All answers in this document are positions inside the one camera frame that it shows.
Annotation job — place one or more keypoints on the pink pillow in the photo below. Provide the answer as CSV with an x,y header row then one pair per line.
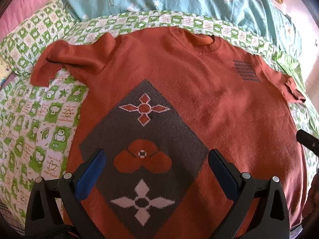
x,y
16,12

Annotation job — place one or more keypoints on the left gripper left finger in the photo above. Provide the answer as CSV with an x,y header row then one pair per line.
x,y
54,207

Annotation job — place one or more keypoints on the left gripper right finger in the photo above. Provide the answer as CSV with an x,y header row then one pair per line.
x,y
271,217

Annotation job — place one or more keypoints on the teal floral duvet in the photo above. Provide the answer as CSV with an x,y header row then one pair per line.
x,y
258,16

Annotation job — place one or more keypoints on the green checkered bed quilt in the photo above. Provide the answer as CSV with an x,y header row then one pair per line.
x,y
38,123

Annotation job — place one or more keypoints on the green checkered pillow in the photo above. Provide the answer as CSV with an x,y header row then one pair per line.
x,y
22,47

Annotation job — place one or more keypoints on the orange knitted sweater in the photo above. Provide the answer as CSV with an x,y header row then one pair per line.
x,y
158,101

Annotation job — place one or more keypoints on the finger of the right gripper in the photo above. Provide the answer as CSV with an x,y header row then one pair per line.
x,y
309,141

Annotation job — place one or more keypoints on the yellow cartoon print pillow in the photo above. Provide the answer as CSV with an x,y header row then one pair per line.
x,y
5,70

